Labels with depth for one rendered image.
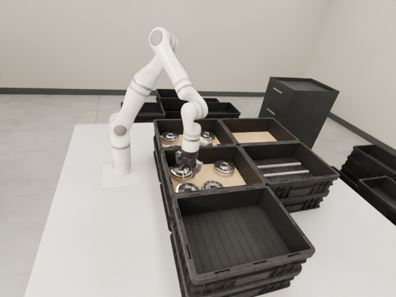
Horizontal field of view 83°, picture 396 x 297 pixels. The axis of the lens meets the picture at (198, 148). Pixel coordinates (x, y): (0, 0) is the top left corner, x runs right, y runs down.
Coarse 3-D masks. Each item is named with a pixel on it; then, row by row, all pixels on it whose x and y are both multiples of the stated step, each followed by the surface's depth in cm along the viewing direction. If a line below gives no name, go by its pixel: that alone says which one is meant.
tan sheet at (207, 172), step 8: (208, 168) 112; (200, 176) 106; (208, 176) 106; (216, 176) 107; (232, 176) 109; (240, 176) 109; (176, 184) 99; (200, 184) 101; (224, 184) 103; (232, 184) 104; (240, 184) 104
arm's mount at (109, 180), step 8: (104, 168) 121; (136, 168) 124; (104, 176) 116; (112, 176) 116; (120, 176) 117; (128, 176) 118; (136, 176) 119; (104, 184) 111; (112, 184) 112; (120, 184) 112; (128, 184) 113; (136, 184) 114
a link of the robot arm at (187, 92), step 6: (180, 90) 84; (186, 90) 83; (192, 90) 84; (180, 96) 85; (186, 96) 85; (192, 96) 86; (198, 96) 85; (192, 102) 83; (198, 102) 84; (204, 102) 85; (198, 108) 82; (204, 108) 84; (198, 114) 83; (204, 114) 85
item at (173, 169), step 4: (176, 164) 106; (184, 164) 107; (172, 168) 103; (188, 168) 105; (172, 172) 101; (176, 172) 101; (180, 172) 102; (184, 172) 102; (188, 172) 103; (180, 176) 100; (184, 176) 100
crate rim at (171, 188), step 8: (240, 152) 109; (248, 160) 104; (168, 168) 92; (168, 176) 88; (168, 184) 86; (248, 184) 90; (256, 184) 90; (264, 184) 91; (176, 192) 81; (184, 192) 82; (192, 192) 82; (200, 192) 83
